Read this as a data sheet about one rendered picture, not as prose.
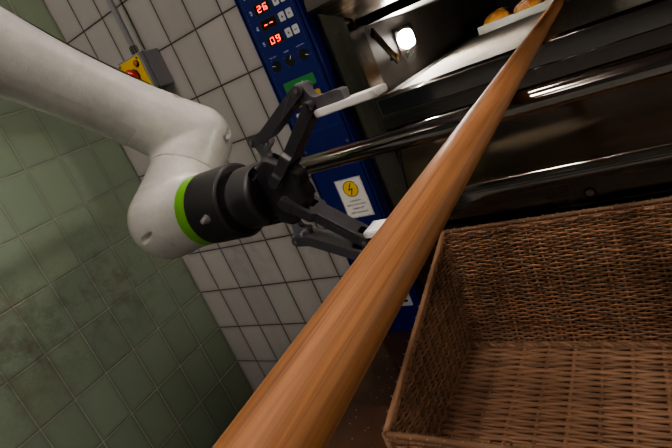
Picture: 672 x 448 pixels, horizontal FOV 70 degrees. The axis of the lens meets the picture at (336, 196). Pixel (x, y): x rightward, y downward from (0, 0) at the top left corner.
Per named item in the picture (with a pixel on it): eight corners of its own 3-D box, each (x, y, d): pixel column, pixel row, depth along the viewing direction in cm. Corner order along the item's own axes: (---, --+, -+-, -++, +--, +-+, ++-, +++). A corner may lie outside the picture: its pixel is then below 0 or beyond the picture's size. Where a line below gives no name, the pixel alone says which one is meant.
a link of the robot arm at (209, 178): (200, 260, 57) (165, 191, 55) (256, 217, 67) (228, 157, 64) (236, 254, 54) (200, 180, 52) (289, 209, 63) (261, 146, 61)
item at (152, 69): (153, 93, 137) (136, 59, 134) (175, 82, 131) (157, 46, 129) (133, 100, 131) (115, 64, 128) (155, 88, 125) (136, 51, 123)
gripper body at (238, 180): (249, 155, 59) (308, 136, 54) (276, 216, 61) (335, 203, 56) (210, 178, 53) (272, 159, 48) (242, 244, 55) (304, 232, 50)
